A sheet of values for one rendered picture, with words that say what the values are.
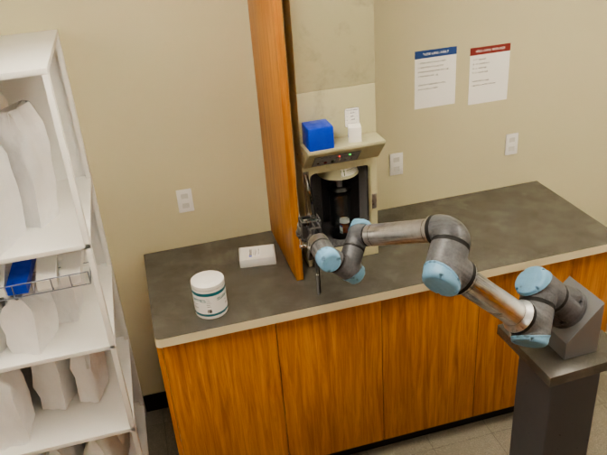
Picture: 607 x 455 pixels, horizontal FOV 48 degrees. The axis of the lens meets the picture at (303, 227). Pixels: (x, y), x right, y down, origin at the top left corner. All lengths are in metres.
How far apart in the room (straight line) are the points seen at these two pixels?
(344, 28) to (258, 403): 1.55
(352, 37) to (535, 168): 1.51
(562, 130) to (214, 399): 2.21
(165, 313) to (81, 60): 1.08
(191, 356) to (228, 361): 0.16
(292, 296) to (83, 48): 1.30
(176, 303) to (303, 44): 1.14
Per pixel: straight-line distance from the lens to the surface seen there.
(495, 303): 2.15
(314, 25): 2.60
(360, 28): 2.66
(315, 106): 2.67
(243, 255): 3.00
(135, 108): 3.00
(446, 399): 3.30
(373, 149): 2.71
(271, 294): 2.78
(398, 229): 2.19
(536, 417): 2.70
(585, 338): 2.49
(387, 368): 3.04
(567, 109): 3.76
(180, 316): 2.74
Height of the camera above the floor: 2.46
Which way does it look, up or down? 28 degrees down
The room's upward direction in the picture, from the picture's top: 4 degrees counter-clockwise
